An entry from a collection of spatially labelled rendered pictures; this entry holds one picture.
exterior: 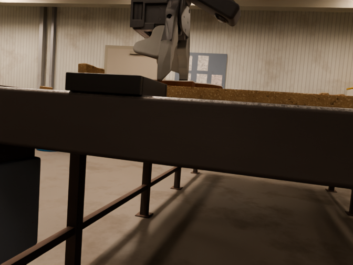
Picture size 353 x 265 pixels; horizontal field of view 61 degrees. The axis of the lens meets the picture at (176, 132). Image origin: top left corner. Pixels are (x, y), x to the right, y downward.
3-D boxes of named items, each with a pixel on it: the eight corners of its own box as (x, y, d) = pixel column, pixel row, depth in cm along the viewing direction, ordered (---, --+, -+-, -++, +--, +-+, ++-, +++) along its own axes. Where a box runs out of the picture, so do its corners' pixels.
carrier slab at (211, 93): (396, 112, 33) (398, 98, 33) (69, 91, 42) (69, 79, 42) (319, 114, 67) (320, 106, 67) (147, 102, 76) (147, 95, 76)
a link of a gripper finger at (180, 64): (161, 80, 59) (155, 35, 53) (190, 82, 58) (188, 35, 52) (157, 89, 57) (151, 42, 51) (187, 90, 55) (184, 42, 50)
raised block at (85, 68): (85, 81, 43) (86, 61, 43) (74, 80, 43) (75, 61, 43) (104, 85, 49) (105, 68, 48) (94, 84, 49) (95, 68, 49)
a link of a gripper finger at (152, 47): (127, 80, 42) (143, 36, 47) (168, 81, 41) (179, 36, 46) (121, 63, 40) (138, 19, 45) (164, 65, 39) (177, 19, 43)
